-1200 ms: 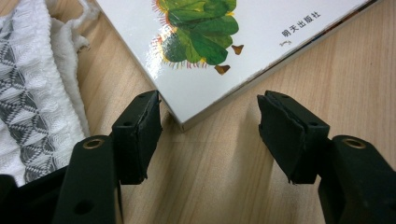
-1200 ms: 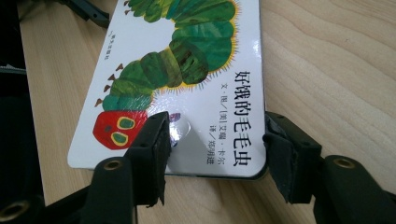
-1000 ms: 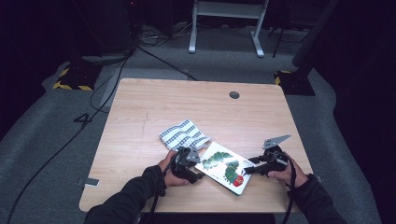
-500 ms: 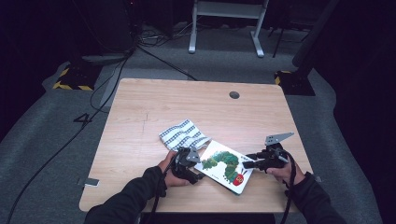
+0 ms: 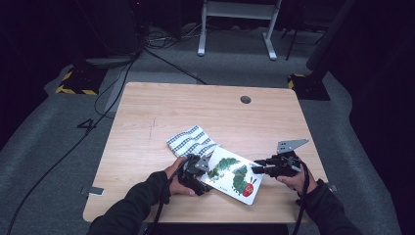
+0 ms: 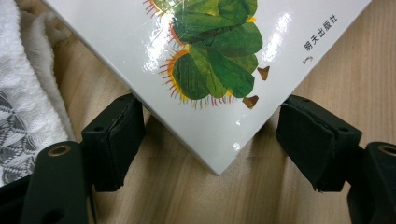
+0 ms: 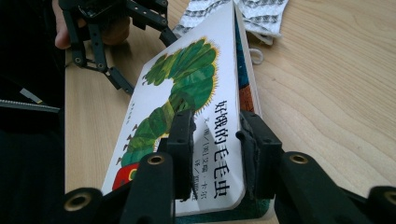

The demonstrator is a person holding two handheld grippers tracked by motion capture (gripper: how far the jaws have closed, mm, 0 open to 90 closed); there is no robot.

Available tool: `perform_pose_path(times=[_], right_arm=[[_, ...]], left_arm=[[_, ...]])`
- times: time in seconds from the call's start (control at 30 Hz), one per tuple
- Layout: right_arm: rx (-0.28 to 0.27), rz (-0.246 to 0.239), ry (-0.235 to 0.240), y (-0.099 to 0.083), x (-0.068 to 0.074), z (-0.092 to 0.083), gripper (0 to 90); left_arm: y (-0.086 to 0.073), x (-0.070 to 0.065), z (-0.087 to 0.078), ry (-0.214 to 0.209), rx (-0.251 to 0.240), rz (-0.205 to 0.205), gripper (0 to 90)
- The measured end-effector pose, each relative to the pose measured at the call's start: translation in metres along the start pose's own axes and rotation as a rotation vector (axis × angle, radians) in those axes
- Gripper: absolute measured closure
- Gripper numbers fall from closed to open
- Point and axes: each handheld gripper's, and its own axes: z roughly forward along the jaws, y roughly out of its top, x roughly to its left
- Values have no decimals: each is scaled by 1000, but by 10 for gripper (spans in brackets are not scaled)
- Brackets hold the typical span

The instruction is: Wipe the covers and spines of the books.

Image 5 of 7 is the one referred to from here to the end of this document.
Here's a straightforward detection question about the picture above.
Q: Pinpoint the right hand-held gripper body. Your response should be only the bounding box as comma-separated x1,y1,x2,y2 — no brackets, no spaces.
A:
267,138,310,179

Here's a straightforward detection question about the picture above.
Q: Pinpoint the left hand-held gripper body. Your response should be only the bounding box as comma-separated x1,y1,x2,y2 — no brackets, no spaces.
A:
177,150,215,197

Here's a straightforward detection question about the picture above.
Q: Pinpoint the white caterpillar picture board book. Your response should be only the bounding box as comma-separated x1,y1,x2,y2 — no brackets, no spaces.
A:
199,145,264,207

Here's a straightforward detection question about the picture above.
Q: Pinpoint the white grey striped waffle towel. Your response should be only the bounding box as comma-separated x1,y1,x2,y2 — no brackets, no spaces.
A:
166,124,220,159

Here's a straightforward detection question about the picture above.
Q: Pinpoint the person's right hand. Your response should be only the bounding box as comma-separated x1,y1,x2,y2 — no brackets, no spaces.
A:
276,169,319,195

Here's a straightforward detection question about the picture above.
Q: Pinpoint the person's left hand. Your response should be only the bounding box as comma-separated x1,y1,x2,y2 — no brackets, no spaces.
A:
163,157,197,197

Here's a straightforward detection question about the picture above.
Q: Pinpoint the black yellow striped stand base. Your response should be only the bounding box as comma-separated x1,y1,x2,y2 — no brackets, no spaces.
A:
55,67,109,96
287,72,331,102

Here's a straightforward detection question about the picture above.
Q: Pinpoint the small grey tag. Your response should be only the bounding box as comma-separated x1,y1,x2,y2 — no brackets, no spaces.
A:
81,185,106,197

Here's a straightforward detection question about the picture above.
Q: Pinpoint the black tripod stand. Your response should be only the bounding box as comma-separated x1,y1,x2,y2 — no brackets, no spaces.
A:
285,27,326,62

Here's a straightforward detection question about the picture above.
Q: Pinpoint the black slanted stand pole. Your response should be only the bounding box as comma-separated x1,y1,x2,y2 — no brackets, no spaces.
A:
306,0,356,71

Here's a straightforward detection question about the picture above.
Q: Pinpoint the left hand-held gripper black cable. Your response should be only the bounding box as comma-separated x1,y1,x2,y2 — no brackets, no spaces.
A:
143,156,192,235

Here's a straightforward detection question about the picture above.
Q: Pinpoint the hand-held gripper black cable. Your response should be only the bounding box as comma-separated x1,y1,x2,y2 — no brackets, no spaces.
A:
143,156,192,235
292,160,311,235

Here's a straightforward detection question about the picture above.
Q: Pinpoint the right hand-held gripper black cable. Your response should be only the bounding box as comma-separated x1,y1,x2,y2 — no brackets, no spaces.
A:
292,160,311,235

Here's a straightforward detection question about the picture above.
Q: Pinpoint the long black floor cable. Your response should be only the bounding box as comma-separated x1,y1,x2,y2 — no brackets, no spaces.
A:
6,48,145,235

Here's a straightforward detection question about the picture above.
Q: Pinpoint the tangle of floor cables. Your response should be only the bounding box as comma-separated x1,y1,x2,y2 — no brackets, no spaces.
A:
143,27,200,50

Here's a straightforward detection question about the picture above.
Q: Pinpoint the white metal table frame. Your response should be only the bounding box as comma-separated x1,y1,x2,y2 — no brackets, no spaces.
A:
197,0,283,62

